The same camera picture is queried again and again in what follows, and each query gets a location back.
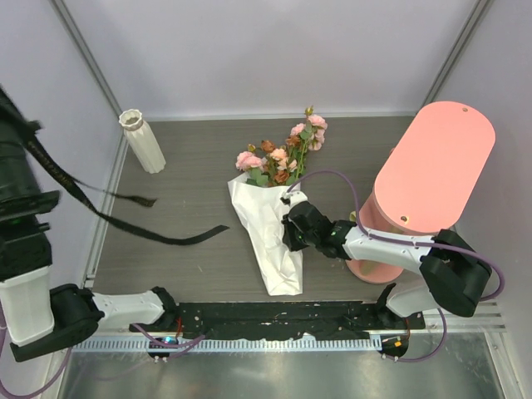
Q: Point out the pink tiered shelf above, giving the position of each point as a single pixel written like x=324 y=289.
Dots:
x=428 y=177

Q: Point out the white slotted cable duct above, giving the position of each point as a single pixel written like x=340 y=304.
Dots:
x=307 y=343

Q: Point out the white ribbed vase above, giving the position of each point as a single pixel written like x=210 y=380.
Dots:
x=142 y=141

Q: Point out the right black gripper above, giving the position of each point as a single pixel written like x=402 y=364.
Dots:
x=293 y=244

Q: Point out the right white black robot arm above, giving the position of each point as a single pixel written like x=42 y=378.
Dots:
x=452 y=275

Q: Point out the white wrapping paper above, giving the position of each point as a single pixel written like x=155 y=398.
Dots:
x=260 y=211

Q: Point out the aluminium frame post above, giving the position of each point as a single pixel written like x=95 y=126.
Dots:
x=68 y=21

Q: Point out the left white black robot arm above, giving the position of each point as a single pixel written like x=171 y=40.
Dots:
x=41 y=320

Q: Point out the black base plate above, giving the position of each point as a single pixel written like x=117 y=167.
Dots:
x=281 y=321

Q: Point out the pink artificial flower bunch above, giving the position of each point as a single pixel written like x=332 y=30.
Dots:
x=269 y=165

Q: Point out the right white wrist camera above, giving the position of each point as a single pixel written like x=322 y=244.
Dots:
x=293 y=197

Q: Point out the black ribbon gold lettering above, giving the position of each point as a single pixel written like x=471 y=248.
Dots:
x=35 y=148

